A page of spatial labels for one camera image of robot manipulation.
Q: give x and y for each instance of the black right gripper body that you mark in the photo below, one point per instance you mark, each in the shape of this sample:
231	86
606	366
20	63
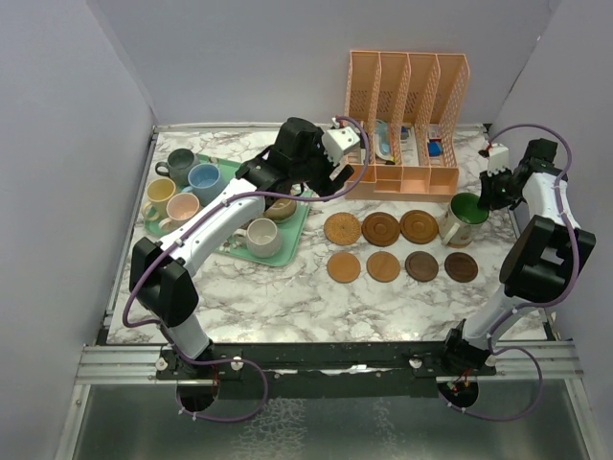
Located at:
500	193

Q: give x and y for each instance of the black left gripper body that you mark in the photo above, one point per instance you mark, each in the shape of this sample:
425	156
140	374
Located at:
316	172

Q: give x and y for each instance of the green floral mug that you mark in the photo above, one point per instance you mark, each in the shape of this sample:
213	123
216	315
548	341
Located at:
462	220

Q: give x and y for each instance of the woven rattan coaster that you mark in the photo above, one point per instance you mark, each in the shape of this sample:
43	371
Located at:
342	228

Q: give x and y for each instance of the grooved brown wooden coaster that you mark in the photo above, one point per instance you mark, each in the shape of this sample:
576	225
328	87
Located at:
380	229

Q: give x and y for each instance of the dark walnut coaster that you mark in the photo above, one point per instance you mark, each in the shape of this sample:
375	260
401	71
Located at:
461	267
422	266

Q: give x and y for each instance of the light orange wooden coaster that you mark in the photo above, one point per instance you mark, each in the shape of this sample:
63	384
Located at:
343	267

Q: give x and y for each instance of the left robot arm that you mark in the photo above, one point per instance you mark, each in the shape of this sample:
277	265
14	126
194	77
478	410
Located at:
161	273

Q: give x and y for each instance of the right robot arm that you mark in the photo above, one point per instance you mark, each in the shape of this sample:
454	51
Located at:
543	265

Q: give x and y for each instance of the beige ceramic mug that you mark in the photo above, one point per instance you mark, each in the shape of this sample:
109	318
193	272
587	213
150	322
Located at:
281	210

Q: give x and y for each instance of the green floral tray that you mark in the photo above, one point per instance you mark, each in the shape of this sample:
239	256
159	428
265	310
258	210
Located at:
290	229

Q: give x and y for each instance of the grey white mug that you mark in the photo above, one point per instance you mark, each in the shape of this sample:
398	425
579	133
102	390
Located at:
262	238

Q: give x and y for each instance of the peach plastic desk organizer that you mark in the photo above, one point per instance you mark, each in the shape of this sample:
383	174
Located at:
409	104

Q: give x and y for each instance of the light blue mug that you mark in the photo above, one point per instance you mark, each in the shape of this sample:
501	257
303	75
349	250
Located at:
206	182

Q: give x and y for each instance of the dark grey mug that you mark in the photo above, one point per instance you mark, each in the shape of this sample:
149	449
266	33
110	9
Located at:
177	166

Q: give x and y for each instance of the pale pink mug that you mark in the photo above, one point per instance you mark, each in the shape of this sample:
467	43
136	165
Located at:
180	209

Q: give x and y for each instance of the pale yellow mug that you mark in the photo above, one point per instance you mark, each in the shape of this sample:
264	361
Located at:
158	194

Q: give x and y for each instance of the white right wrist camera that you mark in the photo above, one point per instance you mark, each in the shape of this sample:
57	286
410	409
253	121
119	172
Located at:
498	159

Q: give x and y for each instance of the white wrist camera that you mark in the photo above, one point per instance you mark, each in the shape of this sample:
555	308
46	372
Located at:
498	159
340	142

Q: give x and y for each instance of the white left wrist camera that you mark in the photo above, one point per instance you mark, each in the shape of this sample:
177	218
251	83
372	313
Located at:
340	142

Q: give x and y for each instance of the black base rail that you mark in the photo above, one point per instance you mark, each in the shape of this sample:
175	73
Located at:
321	370

